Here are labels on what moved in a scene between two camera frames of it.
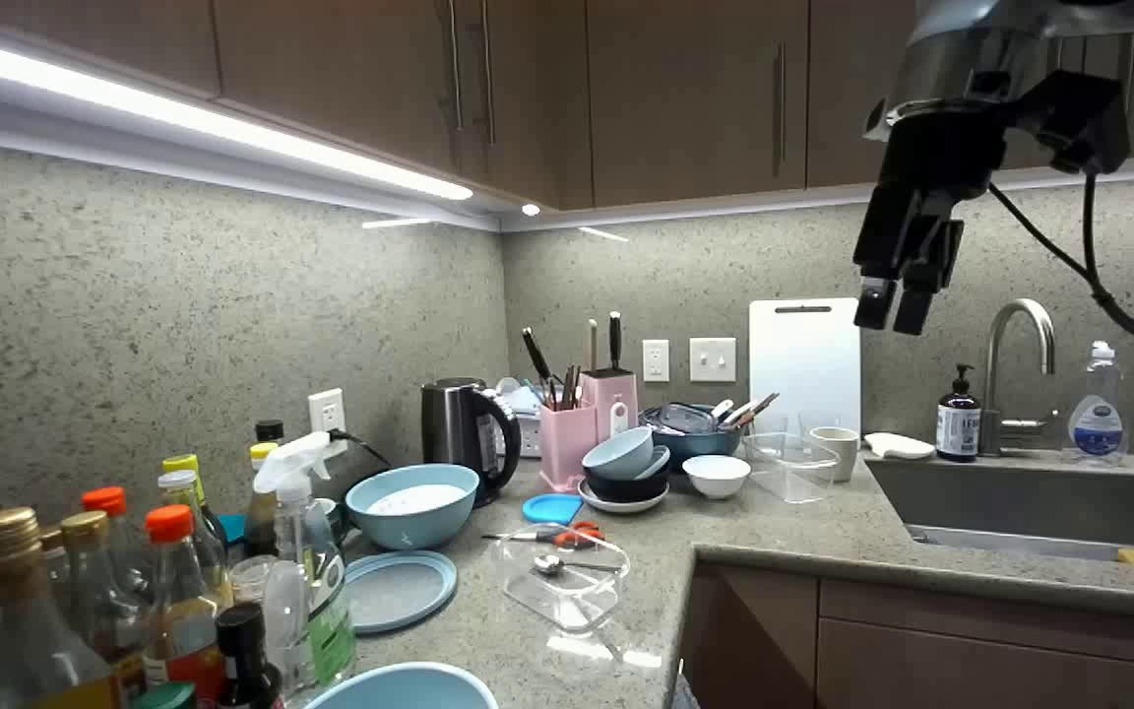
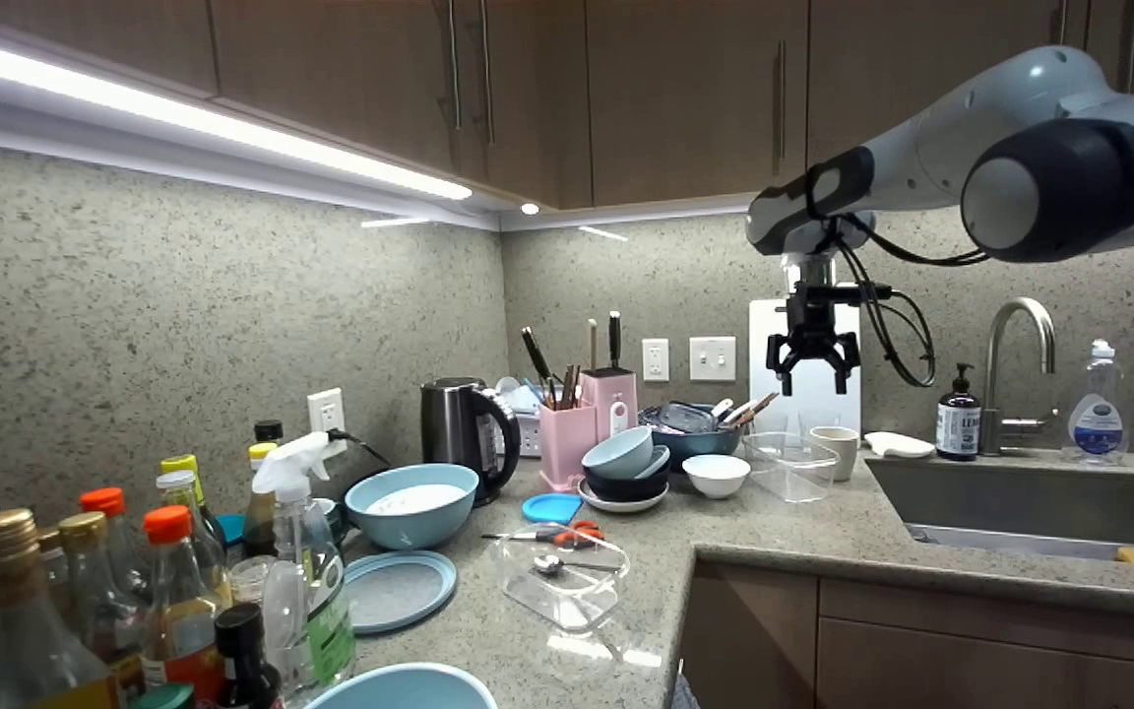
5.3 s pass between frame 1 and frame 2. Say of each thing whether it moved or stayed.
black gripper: moved
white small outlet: stayed
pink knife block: stayed
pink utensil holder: stayed
